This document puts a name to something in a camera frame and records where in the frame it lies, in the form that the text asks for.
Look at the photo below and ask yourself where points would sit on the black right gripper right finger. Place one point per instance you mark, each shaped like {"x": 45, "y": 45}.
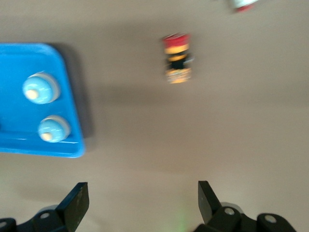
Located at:
{"x": 212, "y": 212}

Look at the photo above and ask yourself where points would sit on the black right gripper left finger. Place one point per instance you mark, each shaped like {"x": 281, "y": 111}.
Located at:
{"x": 72, "y": 210}

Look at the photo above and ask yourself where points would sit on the blue bell with wooden knob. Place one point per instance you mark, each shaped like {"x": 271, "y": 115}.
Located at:
{"x": 54, "y": 129}
{"x": 39, "y": 89}

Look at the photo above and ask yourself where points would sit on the blue plastic tray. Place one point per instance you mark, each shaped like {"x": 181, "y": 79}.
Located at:
{"x": 14, "y": 72}

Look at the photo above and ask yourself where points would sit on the red emergency stop button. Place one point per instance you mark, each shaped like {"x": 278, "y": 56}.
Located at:
{"x": 177, "y": 60}

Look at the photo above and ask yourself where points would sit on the white circuit breaker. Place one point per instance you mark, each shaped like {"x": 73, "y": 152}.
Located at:
{"x": 241, "y": 4}

